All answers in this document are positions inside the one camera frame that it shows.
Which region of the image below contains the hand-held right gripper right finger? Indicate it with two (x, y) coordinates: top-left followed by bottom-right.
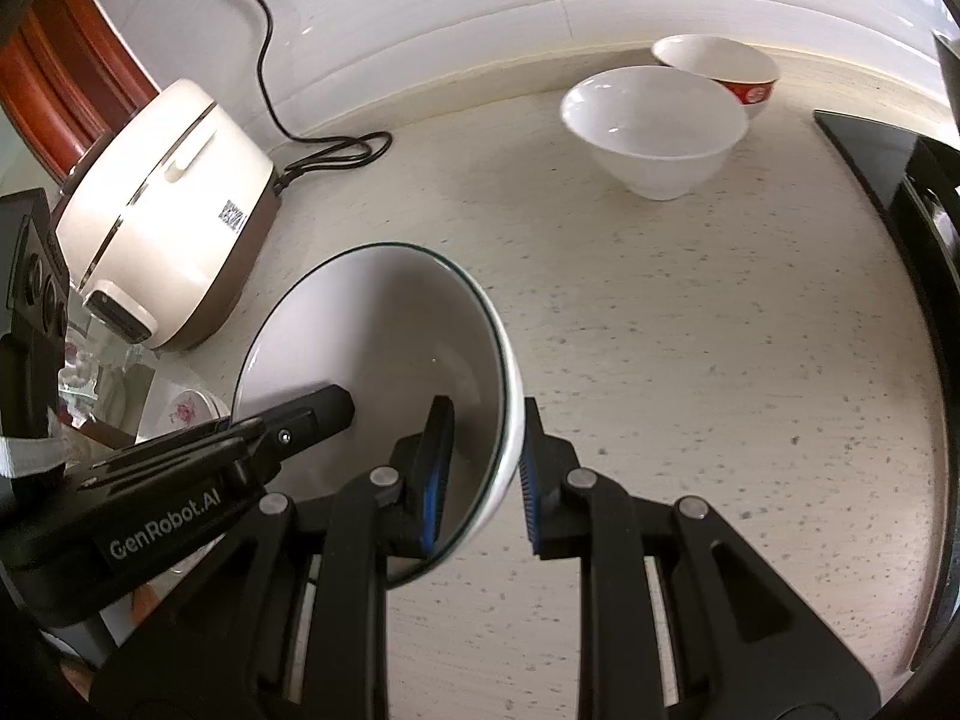
(520, 396), (882, 720)

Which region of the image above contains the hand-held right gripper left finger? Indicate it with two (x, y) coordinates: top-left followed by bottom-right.
(90, 394), (458, 720)

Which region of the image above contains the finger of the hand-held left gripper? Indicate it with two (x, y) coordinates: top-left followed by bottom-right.
(217, 384), (356, 477)

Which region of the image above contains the white floral plate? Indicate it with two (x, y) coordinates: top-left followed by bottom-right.
(187, 390), (233, 428)
(180, 386), (229, 425)
(139, 381), (224, 451)

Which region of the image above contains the white bowl with green rim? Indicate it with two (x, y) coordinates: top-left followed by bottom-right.
(229, 241), (524, 587)

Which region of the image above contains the plain white bowl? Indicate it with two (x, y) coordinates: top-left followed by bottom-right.
(560, 66), (749, 202)

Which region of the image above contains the white bowl with red band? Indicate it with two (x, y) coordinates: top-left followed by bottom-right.
(651, 34), (781, 121)

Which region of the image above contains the white rice cooker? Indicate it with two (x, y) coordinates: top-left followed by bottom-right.
(51, 77), (284, 352)

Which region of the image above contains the black gas stove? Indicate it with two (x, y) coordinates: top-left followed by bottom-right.
(812, 109), (960, 398)

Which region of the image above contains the black power cable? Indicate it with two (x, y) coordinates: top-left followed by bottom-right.
(221, 0), (393, 188)

